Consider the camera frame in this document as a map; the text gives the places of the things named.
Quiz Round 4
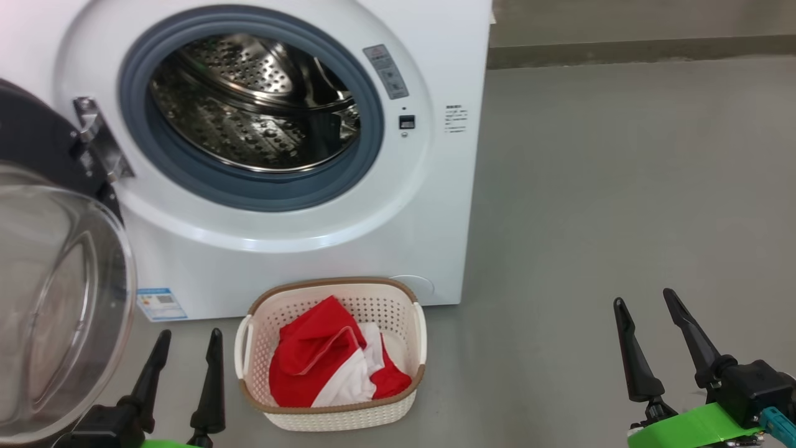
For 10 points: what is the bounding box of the teal right camera cable plug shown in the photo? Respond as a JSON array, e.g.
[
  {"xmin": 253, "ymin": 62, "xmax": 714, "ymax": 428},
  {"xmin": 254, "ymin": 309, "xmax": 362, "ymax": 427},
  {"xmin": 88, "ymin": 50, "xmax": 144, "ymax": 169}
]
[{"xmin": 759, "ymin": 408, "xmax": 796, "ymax": 447}]

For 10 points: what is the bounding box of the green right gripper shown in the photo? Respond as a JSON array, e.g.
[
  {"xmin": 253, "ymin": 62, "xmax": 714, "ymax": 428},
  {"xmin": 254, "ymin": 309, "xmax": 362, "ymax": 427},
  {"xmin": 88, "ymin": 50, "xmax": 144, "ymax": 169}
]
[{"xmin": 613, "ymin": 287, "xmax": 769, "ymax": 448}]

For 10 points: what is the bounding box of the grey warning sticker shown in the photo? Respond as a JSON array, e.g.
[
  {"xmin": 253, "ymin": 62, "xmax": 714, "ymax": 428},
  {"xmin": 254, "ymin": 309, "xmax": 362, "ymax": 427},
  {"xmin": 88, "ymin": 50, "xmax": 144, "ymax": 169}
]
[{"xmin": 363, "ymin": 44, "xmax": 410, "ymax": 100}]

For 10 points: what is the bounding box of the metal door hinge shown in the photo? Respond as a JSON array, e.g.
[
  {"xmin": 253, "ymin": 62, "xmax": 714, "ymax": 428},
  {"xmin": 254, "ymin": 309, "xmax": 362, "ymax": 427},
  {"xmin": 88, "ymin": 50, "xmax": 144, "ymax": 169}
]
[{"xmin": 73, "ymin": 96, "xmax": 136, "ymax": 183}]

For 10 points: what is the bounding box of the round white filter cover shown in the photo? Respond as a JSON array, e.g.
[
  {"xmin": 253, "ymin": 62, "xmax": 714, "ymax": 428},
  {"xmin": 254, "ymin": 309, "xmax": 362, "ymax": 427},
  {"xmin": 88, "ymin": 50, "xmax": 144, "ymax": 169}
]
[{"xmin": 389, "ymin": 275, "xmax": 436, "ymax": 302}]

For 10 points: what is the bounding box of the white washing machine body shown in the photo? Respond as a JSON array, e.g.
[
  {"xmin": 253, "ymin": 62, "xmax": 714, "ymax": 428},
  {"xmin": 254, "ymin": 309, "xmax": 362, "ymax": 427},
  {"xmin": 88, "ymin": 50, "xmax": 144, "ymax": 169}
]
[{"xmin": 0, "ymin": 0, "xmax": 495, "ymax": 322}]

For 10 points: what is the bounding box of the perforated steel washer drum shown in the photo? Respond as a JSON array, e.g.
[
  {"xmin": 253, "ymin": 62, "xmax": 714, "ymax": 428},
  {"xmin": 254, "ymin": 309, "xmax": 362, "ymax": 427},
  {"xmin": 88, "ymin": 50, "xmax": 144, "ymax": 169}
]
[{"xmin": 149, "ymin": 32, "xmax": 363, "ymax": 174}]

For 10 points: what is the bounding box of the cream perforated basket brown rim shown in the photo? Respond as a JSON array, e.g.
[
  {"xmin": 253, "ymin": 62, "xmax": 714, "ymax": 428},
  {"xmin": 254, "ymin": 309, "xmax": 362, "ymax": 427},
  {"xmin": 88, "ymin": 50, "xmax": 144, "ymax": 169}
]
[{"xmin": 234, "ymin": 277, "xmax": 428, "ymax": 432}]

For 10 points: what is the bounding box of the grey skirting board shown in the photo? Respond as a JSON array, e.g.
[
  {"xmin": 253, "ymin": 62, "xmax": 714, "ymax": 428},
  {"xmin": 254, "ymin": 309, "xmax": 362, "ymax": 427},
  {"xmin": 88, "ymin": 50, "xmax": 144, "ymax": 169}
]
[{"xmin": 487, "ymin": 34, "xmax": 796, "ymax": 70}]

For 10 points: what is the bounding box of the blue energy label sticker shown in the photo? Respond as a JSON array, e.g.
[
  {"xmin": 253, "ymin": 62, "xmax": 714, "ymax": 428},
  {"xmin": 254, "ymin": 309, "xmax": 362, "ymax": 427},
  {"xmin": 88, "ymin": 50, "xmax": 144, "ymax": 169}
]
[{"xmin": 137, "ymin": 287, "xmax": 188, "ymax": 322}]

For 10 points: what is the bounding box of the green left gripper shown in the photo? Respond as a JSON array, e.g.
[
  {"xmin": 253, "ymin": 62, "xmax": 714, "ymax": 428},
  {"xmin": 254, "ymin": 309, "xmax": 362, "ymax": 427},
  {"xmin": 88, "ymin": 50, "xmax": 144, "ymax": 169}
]
[{"xmin": 118, "ymin": 328, "xmax": 226, "ymax": 448}]

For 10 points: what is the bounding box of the black round washer door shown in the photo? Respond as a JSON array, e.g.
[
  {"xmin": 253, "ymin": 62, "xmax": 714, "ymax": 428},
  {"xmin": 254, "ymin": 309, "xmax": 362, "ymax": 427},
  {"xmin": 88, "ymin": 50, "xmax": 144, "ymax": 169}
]
[{"xmin": 0, "ymin": 78, "xmax": 137, "ymax": 446}]

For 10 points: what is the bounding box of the red and white garment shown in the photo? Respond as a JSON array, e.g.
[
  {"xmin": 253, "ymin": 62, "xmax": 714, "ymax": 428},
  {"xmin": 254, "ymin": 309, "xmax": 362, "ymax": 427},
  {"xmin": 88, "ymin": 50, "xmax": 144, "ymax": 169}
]
[{"xmin": 269, "ymin": 296, "xmax": 413, "ymax": 409}]

